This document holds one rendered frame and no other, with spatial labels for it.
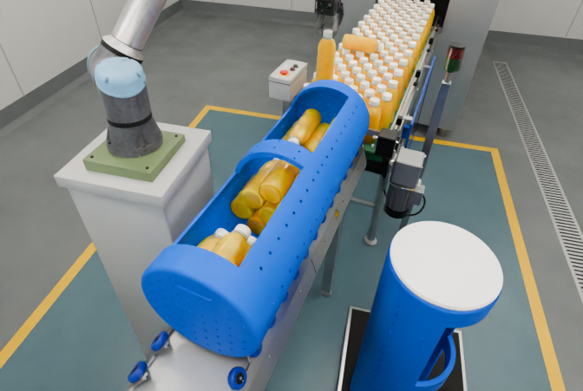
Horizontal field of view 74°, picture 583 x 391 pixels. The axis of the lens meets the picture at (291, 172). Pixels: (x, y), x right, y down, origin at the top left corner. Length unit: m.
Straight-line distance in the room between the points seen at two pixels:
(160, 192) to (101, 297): 1.38
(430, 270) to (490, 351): 1.25
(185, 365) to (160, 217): 0.38
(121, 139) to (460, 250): 0.94
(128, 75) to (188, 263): 0.51
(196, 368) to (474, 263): 0.72
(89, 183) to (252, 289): 0.57
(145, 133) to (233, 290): 0.55
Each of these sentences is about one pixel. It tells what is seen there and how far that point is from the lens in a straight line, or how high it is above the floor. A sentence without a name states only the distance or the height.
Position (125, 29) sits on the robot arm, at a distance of 1.19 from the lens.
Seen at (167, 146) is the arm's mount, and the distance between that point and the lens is 1.17.
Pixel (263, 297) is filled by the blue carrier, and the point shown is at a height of 1.16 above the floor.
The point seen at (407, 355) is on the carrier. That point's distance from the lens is 1.22.
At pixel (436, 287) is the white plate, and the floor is 1.04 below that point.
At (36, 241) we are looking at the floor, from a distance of 2.82.
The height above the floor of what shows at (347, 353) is 0.15.
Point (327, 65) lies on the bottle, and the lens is 1.55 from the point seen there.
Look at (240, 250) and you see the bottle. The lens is 0.87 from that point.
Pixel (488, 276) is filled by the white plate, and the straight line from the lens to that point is 1.11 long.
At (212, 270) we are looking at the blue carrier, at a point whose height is 1.23.
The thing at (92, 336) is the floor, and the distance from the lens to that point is 2.26.
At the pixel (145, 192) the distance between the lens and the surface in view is 1.07.
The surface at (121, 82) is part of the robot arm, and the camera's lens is 1.06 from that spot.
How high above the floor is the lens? 1.84
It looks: 40 degrees down
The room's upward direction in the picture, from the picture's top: 2 degrees clockwise
